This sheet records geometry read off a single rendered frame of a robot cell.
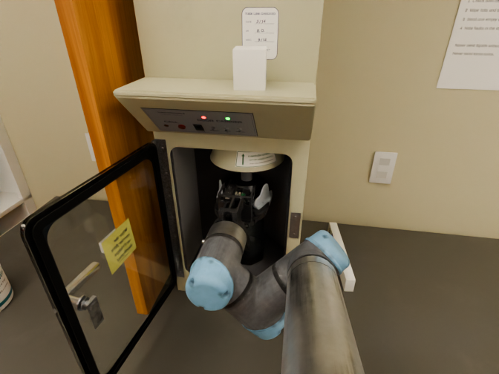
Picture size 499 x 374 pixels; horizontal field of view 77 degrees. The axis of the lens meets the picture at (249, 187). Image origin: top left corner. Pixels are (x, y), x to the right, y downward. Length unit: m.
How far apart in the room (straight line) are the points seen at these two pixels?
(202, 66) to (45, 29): 0.79
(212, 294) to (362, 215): 0.83
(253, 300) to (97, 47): 0.50
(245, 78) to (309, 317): 0.35
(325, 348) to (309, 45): 0.45
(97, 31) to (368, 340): 0.85
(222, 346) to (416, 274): 0.60
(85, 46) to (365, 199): 0.96
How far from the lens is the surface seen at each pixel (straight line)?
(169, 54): 0.64
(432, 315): 0.99
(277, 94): 0.50
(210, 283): 0.50
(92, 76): 0.62
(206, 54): 0.61
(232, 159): 0.68
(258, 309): 0.56
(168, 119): 0.59
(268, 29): 0.59
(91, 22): 0.64
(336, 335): 0.33
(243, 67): 0.51
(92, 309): 0.60
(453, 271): 1.15
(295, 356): 0.31
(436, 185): 1.23
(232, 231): 0.58
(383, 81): 1.06
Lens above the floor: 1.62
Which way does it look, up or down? 29 degrees down
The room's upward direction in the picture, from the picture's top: straight up
